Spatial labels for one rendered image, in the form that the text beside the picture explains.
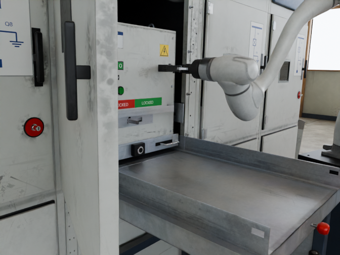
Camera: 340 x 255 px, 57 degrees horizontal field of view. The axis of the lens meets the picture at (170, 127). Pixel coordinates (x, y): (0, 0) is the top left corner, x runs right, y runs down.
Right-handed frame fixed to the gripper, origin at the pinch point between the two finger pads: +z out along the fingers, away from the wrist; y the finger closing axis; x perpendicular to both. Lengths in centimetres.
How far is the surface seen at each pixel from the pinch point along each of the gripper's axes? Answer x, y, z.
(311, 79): -20, 786, 193
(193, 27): 18.7, 17.4, -0.9
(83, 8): 9, -71, -48
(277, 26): 28, 101, -3
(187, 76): -3.6, 15.0, -0.5
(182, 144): -35.8, 13.6, 0.3
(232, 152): -34.2, 13.5, -27.2
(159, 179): -38.3, -23.8, -20.6
